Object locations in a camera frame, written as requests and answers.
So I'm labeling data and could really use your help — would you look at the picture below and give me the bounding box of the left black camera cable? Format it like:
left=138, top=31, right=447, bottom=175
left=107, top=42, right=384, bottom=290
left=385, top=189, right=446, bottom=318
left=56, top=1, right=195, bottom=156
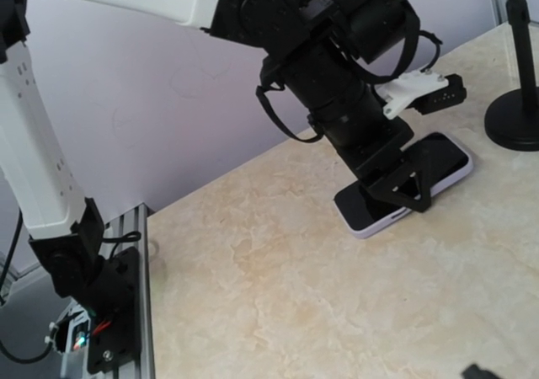
left=255, top=29, right=443, bottom=144

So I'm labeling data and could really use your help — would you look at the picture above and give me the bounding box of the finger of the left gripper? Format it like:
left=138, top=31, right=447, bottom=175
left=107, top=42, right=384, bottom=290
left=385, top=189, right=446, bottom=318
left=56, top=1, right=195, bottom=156
left=366, top=147, right=430, bottom=212

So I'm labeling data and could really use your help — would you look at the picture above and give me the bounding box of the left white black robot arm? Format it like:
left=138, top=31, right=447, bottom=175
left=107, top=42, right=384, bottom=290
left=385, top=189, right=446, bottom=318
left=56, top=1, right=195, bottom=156
left=1, top=0, right=421, bottom=302

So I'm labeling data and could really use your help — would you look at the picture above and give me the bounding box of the black round-base phone stand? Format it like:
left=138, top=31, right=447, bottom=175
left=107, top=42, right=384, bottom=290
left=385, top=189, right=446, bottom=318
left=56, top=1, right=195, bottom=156
left=483, top=0, right=539, bottom=152

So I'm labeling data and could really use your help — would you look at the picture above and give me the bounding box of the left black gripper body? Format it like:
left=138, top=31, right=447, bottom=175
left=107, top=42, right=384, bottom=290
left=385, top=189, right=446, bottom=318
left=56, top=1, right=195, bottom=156
left=257, top=45, right=413, bottom=189

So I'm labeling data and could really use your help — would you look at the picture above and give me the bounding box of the front aluminium rail base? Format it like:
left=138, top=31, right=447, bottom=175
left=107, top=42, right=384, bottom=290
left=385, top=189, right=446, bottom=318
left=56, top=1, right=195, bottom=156
left=58, top=204, right=156, bottom=378

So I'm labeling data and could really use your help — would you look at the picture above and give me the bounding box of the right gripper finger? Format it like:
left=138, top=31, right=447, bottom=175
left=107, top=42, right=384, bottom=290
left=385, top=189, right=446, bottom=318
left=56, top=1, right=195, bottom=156
left=462, top=364, right=500, bottom=379

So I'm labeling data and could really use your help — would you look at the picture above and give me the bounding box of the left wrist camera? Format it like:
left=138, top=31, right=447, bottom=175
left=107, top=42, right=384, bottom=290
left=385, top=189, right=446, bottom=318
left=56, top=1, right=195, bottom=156
left=375, top=70, right=467, bottom=120

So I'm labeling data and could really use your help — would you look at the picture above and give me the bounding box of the phone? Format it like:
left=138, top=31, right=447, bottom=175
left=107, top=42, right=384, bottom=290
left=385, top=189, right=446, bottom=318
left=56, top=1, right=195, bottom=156
left=334, top=131, right=475, bottom=240

